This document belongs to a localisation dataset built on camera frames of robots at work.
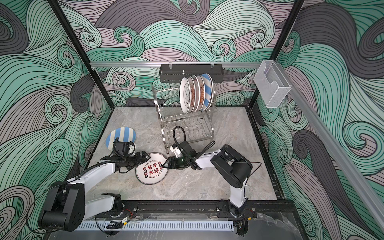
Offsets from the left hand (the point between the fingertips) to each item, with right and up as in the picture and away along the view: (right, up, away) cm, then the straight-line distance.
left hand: (145, 158), depth 88 cm
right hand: (+13, -4, -3) cm, 14 cm away
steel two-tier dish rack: (+33, +18, +12) cm, 40 cm away
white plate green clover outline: (+25, +37, -9) cm, 45 cm away
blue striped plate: (-19, +13, +15) cm, 28 cm away
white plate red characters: (+5, -7, -3) cm, 9 cm away
